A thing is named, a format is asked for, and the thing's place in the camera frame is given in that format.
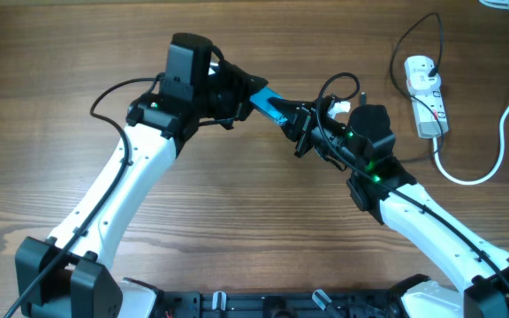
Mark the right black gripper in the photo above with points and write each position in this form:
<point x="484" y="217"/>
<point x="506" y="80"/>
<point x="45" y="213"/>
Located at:
<point x="301" y="131"/>

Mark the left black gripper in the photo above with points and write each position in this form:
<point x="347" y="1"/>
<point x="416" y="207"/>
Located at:
<point x="242" y="86"/>

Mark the Galaxy S25 smartphone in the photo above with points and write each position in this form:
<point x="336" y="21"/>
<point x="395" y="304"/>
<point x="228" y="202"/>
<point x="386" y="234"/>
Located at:
<point x="261" y="102"/>

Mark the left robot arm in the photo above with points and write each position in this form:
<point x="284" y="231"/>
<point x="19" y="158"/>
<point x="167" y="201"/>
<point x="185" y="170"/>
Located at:
<point x="68" y="273"/>

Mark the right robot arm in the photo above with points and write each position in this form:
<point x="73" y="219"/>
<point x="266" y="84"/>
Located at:
<point x="380" y="185"/>

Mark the white USB charger plug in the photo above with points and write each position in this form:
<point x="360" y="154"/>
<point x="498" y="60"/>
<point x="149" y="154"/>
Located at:
<point x="420" y="83"/>

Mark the white power strip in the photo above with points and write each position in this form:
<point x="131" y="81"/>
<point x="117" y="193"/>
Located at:
<point x="429" y="112"/>

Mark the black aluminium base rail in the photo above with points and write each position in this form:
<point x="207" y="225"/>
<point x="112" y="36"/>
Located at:
<point x="351" y="304"/>

